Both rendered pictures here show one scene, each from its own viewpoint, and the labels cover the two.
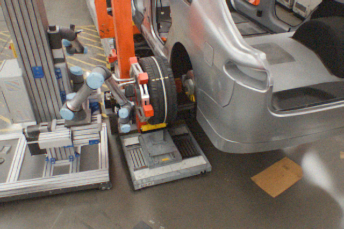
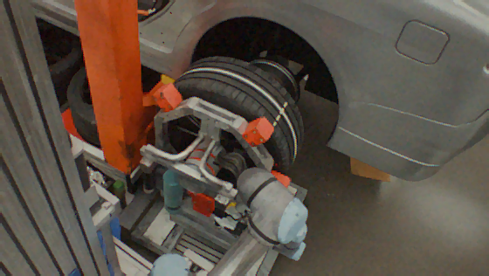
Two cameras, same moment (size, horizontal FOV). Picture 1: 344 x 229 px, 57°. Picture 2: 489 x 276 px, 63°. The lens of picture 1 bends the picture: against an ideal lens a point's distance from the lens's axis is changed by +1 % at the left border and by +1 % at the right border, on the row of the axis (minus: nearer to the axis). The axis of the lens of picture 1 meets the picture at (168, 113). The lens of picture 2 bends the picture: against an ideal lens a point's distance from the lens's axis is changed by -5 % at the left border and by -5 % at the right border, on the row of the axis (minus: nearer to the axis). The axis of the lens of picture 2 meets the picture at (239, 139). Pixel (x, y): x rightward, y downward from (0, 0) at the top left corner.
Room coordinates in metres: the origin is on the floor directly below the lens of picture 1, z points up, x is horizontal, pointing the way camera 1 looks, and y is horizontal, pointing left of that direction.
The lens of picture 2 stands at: (1.87, 1.14, 2.30)
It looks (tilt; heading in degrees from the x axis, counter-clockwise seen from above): 49 degrees down; 305
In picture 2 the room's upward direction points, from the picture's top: 11 degrees clockwise
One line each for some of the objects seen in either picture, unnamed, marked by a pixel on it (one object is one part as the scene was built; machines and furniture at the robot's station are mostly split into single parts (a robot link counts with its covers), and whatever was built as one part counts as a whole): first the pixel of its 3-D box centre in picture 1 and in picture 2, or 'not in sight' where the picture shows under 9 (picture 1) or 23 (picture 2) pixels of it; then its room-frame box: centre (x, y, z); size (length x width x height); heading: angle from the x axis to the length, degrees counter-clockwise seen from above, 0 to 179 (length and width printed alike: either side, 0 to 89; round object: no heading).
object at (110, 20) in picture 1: (124, 23); not in sight; (5.00, 0.71, 0.69); 0.52 x 0.17 x 0.35; 108
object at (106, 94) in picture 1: (110, 99); (92, 183); (3.04, 0.67, 0.51); 0.20 x 0.14 x 0.13; 10
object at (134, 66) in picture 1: (139, 93); (210, 155); (2.61, 0.29, 0.85); 0.54 x 0.07 x 0.54; 18
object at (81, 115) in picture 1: (77, 112); not in sight; (2.28, 0.81, 0.87); 0.15 x 0.15 x 0.10
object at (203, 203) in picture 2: (144, 122); (209, 193); (2.63, 0.25, 0.48); 0.16 x 0.12 x 0.17; 108
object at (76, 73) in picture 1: (76, 73); not in sight; (2.76, 0.91, 0.98); 0.13 x 0.12 x 0.14; 86
